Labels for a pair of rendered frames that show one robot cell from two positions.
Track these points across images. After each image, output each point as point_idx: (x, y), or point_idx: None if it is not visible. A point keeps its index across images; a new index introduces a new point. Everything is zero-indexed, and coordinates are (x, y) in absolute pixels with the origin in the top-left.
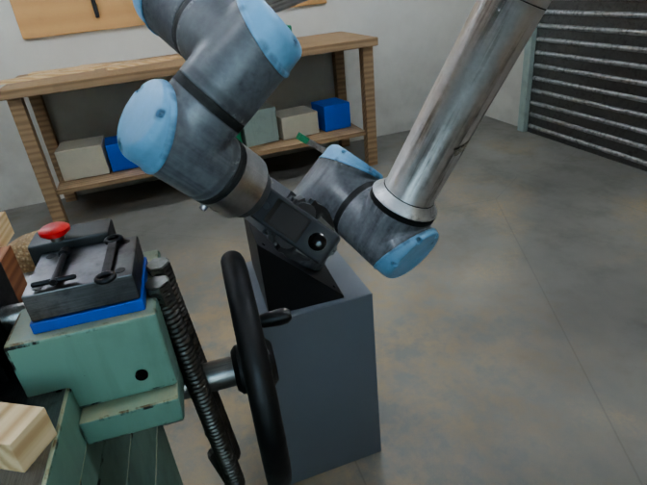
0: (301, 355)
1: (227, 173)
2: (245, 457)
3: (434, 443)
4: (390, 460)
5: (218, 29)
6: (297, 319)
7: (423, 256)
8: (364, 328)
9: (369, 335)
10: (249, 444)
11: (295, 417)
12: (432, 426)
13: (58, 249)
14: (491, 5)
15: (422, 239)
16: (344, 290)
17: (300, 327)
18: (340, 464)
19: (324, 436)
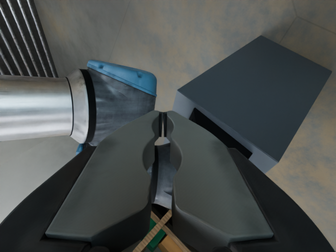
0: (257, 109)
1: None
2: (323, 108)
3: (233, 10)
4: (263, 24)
5: None
6: (238, 128)
7: (120, 65)
8: (204, 80)
9: (206, 75)
10: (311, 112)
11: (294, 88)
12: (224, 20)
13: None
14: None
15: (98, 63)
16: (188, 112)
17: (241, 122)
18: (288, 49)
19: (284, 65)
